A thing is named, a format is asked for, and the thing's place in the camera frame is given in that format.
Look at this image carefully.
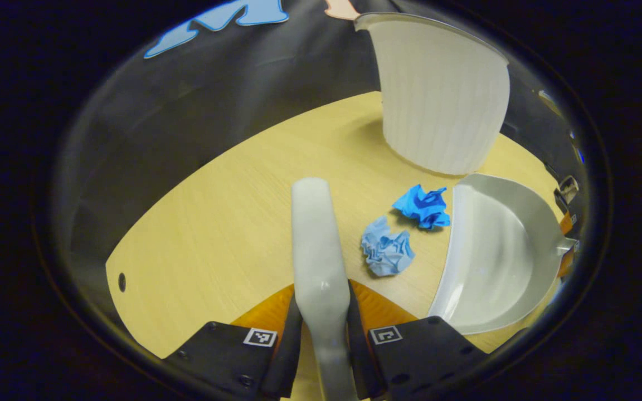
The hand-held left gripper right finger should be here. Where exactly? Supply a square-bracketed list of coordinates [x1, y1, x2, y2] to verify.
[346, 280, 492, 400]

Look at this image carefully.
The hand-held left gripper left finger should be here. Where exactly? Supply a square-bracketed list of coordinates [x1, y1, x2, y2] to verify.
[162, 284, 303, 400]

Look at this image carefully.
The white plastic dustpan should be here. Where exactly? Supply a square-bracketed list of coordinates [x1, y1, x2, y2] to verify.
[428, 173, 578, 336]

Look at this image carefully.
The light blue paper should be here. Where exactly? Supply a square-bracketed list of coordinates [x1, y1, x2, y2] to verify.
[361, 217, 415, 277]

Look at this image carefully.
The dark blue paper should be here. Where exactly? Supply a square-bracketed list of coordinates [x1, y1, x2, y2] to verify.
[392, 184, 451, 230]

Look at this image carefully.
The white ribbed garbage bin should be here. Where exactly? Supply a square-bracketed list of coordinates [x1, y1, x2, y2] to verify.
[353, 12, 511, 176]

